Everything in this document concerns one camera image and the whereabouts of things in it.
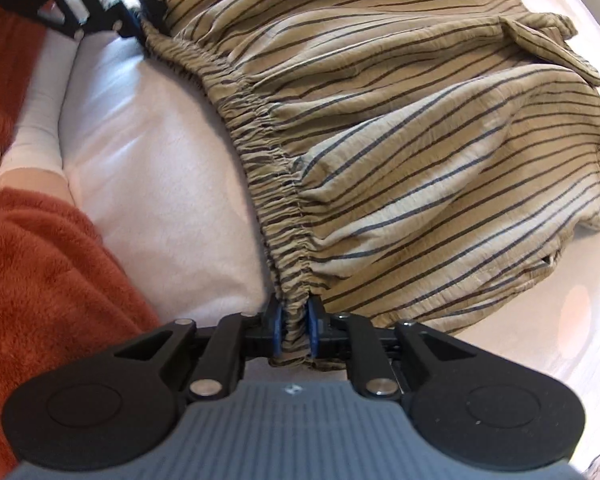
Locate orange fleece garment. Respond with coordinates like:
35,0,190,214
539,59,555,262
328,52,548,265
0,0,162,467

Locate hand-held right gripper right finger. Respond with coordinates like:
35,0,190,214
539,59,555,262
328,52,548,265
306,297,462,402

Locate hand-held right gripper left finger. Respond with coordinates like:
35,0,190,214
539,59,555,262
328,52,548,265
112,297,285,402

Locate white bed sheet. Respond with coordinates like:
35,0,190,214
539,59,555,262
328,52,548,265
0,0,600,468

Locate beige striped shorts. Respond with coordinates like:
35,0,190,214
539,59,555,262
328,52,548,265
140,0,600,370

